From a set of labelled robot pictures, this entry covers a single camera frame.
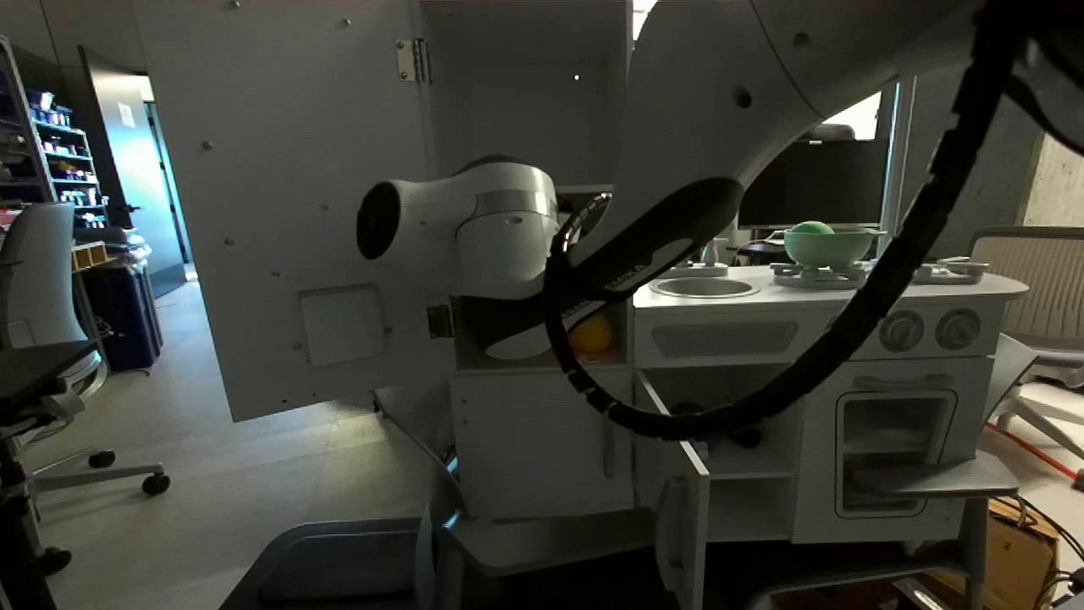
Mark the grey base platform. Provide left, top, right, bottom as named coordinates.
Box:
left=217, top=519, right=455, bottom=610

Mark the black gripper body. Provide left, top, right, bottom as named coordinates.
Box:
left=450, top=294, right=555, bottom=347

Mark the black suitcase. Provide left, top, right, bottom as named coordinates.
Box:
left=78, top=262, right=166, bottom=373

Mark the brown cardboard box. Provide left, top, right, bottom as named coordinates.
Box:
left=979, top=493, right=1065, bottom=610

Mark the small white cupboard door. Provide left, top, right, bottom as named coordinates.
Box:
left=634, top=377, right=710, bottom=610

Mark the large black monitor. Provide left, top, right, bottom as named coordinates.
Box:
left=737, top=133, right=886, bottom=235

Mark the green toy bowl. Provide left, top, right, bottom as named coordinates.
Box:
left=780, top=216, right=890, bottom=274

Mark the grey mesh chair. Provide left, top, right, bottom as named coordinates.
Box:
left=970, top=230, right=1084, bottom=488

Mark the white toy oven door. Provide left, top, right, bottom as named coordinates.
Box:
left=791, top=359, right=985, bottom=545

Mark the grey office chair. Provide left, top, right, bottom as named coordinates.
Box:
left=0, top=198, right=174, bottom=610

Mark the white lower cabinet door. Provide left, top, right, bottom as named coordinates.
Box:
left=446, top=367, right=637, bottom=523

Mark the grey toy faucet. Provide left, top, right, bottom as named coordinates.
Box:
left=674, top=239, right=730, bottom=281

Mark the white toy kitchen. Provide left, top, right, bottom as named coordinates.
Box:
left=405, top=0, right=1029, bottom=610

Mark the storage shelf rack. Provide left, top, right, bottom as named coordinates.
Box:
left=0, top=36, right=104, bottom=274

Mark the grey flat panel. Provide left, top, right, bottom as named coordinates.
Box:
left=894, top=451, right=1018, bottom=502

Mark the grey round stove knob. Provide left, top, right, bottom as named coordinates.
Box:
left=881, top=309, right=927, bottom=355
left=930, top=303, right=982, bottom=351

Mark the grey toy burner grate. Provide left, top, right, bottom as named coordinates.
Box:
left=773, top=262, right=873, bottom=291
left=907, top=249, right=991, bottom=284

